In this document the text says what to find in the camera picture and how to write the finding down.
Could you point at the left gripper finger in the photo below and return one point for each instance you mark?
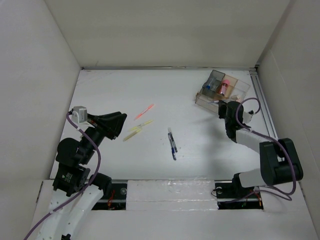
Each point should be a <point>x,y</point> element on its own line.
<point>110,116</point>
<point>118,120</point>

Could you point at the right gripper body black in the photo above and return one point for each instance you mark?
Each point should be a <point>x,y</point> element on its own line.
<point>226,123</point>

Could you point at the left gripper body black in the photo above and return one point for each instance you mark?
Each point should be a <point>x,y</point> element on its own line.
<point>104,127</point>

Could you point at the white correction fluid bottle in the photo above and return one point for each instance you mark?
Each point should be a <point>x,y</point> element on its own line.
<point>209,84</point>

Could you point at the blue ballpoint pen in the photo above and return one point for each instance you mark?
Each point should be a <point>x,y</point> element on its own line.
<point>171,145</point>

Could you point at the black blue gel pen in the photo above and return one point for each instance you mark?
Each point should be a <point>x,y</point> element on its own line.
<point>173,142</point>

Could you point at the white eraser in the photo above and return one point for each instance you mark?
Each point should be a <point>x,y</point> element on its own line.
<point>234,97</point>

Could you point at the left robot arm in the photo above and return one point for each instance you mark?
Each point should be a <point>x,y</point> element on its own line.
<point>78,185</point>

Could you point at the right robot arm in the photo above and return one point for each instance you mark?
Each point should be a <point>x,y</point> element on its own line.
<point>279,165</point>

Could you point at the clear plastic desk organizer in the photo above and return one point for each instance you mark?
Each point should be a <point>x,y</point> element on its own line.
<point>236,87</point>

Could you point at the pale yellow pen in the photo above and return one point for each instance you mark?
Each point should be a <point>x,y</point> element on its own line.
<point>131,135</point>

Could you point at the yellow highlighter pen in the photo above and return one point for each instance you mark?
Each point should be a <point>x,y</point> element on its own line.
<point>140,125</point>

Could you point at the orange pink pen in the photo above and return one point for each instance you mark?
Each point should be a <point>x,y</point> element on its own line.
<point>144,111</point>

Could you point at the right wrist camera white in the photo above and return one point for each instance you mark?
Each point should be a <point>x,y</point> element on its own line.
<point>247,117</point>

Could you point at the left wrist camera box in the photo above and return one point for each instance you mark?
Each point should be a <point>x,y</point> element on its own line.
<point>79,115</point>

